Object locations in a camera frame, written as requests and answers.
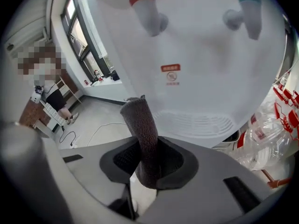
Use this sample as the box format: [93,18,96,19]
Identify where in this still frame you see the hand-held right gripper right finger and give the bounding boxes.
[137,135,280,224]

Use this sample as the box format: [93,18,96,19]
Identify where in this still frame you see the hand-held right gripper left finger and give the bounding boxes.
[43,136,142,220]

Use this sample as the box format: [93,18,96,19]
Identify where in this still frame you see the white water dispenser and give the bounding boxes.
[93,0,288,147]

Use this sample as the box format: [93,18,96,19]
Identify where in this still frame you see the red pipe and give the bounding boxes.
[260,168,293,189]

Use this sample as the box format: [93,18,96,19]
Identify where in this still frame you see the empty clear jug red cap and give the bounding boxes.
[272,82,299,107]
[274,101,299,141]
[233,115,299,170]

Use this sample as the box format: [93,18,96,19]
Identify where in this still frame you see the white drawer cabinet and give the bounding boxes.
[43,101,63,126]

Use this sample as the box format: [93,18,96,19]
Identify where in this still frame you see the white round backpack device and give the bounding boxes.
[30,84,46,104]

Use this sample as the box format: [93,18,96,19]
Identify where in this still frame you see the red and white bottle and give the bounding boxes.
[93,69,105,83]

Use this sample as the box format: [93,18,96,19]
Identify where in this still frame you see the white roller blind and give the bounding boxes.
[77,0,110,63]

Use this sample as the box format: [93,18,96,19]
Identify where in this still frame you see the white cable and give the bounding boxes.
[87,121,128,147]

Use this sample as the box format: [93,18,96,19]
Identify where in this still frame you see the black cable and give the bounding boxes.
[59,124,77,145]

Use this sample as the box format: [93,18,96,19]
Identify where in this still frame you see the black window frame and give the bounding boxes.
[60,0,111,77]

